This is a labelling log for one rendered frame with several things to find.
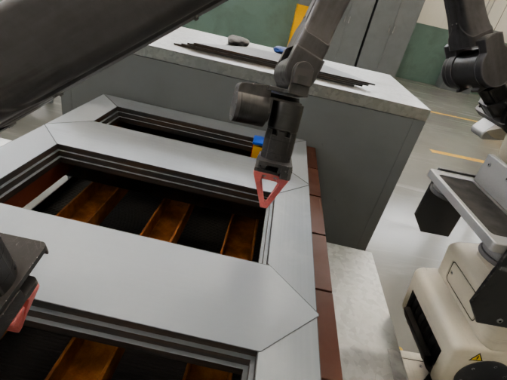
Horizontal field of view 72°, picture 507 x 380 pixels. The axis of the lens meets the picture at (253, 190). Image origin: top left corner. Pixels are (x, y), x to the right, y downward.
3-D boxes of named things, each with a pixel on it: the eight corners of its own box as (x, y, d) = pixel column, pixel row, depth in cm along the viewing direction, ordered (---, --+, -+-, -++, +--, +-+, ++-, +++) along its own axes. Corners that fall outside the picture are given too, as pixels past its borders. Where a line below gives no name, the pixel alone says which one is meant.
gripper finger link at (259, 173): (245, 206, 66) (256, 159, 63) (248, 196, 73) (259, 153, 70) (280, 215, 66) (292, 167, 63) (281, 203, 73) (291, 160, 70)
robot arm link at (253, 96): (316, 63, 57) (297, 67, 65) (249, 45, 54) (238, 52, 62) (300, 135, 60) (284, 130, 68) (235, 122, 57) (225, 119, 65)
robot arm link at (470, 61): (520, 75, 69) (496, 77, 74) (499, 33, 66) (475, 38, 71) (487, 108, 69) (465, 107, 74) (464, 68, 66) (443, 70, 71)
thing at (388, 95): (56, 35, 119) (54, 23, 117) (129, 23, 171) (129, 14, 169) (425, 121, 120) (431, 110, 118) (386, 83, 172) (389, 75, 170)
